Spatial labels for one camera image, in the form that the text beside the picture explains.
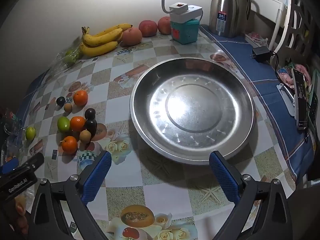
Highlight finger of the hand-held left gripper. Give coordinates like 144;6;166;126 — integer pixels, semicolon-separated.
0;157;20;175
19;152;45;172

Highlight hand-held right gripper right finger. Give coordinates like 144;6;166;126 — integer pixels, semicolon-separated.
209;151;294;240

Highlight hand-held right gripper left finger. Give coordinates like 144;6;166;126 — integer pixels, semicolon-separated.
25;150;112;240

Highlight orange tangerine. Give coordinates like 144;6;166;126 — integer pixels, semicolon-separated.
61;136;78;153
70;116;86;132
73;90;88;106

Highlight bowl with green fruit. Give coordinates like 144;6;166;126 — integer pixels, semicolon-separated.
129;57;256;166

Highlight person's left hand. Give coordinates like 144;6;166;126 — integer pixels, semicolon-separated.
11;194;30;235

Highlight clear box of kumquats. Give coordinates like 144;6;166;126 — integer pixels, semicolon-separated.
0;135;25;165

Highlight clear glass mug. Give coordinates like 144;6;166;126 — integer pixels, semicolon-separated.
0;109;23;140

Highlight checkered printed tablecloth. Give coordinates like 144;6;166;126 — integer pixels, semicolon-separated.
15;25;304;240

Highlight white plastic tool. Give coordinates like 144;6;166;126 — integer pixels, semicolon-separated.
276;83;297;117

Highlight clear plastic fruit package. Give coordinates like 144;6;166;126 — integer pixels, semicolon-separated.
49;44;84;73

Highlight black packet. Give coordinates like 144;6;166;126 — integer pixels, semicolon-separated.
291;69;309;130

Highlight pink snack packet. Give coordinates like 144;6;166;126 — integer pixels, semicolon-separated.
277;64;313;89

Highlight black charger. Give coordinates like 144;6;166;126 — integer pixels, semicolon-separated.
251;46;272;62

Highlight yellow banana bunch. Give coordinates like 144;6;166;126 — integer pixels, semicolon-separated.
80;23;133;57

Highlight red and white packet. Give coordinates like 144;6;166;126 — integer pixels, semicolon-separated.
244;31;268;47

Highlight red peach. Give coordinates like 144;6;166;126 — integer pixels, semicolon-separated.
122;27;143;47

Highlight teal plastic box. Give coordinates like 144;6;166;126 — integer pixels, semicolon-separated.
170;19;200;44

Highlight red apple, middle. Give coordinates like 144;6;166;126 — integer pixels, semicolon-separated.
138;20;158;37

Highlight red apple,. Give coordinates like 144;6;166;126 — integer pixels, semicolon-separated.
157;16;173;35
138;20;158;37

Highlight red apple, right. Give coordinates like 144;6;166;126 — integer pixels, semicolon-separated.
157;16;173;35

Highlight steel thermos jug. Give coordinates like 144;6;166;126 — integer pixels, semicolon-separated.
209;0;251;38

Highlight white lattice panel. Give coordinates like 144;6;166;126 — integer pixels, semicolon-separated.
282;0;315;60

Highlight white power strip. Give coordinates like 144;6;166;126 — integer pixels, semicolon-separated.
169;2;203;22

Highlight black cable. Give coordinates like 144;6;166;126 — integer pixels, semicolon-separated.
270;51;282;80

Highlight white wooden frame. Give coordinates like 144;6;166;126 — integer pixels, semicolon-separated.
250;0;292;53

